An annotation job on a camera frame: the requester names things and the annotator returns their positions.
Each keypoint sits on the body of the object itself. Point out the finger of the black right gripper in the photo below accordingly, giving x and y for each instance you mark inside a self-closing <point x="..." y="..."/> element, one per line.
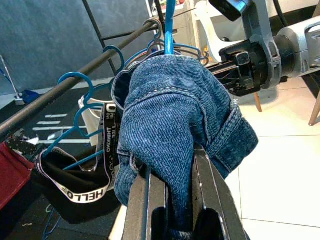
<point x="225" y="67"/>
<point x="228" y="80"/>

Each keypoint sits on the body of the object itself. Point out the black clothes rack frame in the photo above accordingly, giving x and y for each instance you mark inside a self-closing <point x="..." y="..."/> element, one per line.
<point x="96" y="25"/>

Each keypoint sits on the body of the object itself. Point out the black white-dotted cloth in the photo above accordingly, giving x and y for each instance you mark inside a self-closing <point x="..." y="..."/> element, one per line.
<point x="23" y="146"/>

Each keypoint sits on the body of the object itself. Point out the white floor mop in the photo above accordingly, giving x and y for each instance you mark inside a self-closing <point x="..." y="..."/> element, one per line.
<point x="18" y="100"/>

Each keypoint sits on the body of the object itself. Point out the red garment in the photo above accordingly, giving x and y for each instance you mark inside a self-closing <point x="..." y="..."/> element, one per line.
<point x="12" y="172"/>

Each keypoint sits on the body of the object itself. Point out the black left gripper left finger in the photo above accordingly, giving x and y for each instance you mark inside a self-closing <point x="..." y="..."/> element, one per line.
<point x="137" y="205"/>

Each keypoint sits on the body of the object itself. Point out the black foam floor mat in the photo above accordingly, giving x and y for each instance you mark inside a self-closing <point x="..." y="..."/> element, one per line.
<point x="67" y="107"/>

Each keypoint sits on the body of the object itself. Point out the grey plastic hanger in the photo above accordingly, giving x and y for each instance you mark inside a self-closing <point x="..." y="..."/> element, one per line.
<point x="160" y="31"/>

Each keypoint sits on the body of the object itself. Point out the black clothes rack rail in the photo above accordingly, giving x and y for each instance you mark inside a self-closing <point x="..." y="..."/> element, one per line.
<point x="50" y="96"/>

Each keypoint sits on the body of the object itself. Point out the blue plastic hanger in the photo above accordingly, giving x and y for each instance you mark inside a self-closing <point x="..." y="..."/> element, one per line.
<point x="122" y="61"/>
<point x="90" y="85"/>
<point x="169" y="37"/>

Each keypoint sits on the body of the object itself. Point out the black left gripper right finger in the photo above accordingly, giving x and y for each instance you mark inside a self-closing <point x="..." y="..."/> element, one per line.
<point x="215" y="195"/>

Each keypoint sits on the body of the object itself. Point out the blue denim garment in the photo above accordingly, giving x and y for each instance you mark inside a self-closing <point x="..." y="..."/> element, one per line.
<point x="170" y="112"/>

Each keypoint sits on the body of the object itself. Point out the black garment with lettered tape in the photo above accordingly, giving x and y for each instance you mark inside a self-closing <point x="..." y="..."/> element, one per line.
<point x="75" y="180"/>

